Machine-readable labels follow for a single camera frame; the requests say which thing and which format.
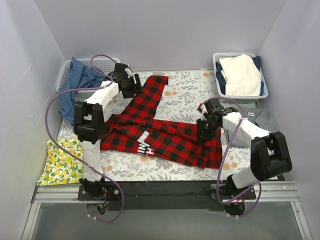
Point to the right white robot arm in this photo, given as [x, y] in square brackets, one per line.
[269, 152]

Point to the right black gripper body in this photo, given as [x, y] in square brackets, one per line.
[204, 128]

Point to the black base beam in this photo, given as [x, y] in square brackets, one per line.
[155, 195]

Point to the white folded shirt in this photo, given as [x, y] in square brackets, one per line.
[242, 75]

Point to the grey folded polo shirt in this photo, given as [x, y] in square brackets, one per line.
[261, 117]

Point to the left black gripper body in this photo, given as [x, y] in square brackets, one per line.
[136, 85]

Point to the left white plastic basket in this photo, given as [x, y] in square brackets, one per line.
[105, 64]

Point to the red black plaid shirt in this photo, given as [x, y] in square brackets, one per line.
[135, 130]

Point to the blue checked shirt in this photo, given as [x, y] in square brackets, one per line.
[79, 76]

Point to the floral print table mat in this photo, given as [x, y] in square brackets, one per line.
[179, 102]

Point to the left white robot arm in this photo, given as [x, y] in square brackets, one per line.
[89, 126]

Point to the lemon print cloth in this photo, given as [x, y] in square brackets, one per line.
[61, 168]

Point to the aluminium frame rail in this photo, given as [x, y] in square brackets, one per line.
[56, 214]

